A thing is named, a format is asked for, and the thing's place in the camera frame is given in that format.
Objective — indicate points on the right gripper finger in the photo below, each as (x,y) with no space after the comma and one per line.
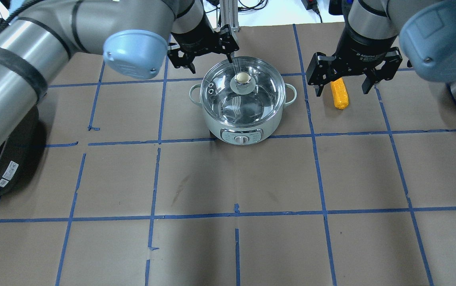
(370,81)
(319,88)

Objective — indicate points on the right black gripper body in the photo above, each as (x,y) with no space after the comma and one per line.
(365,45)

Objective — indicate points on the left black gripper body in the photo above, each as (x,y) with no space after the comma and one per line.
(193,38)

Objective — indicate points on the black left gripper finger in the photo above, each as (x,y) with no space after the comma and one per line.
(190,66)
(231,57)

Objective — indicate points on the yellow corn cob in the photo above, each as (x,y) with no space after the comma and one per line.
(339,94)

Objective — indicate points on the glass pot lid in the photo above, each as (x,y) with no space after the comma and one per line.
(243,94)

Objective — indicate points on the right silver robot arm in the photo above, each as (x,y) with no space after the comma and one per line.
(378,33)

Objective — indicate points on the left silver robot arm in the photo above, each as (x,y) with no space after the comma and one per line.
(133,36)

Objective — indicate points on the pale green electric pot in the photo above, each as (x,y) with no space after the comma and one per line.
(243,136)

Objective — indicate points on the dark brown rice cooker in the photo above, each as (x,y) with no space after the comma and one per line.
(16,153)

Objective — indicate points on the aluminium frame post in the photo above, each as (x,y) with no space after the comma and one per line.
(229,14)

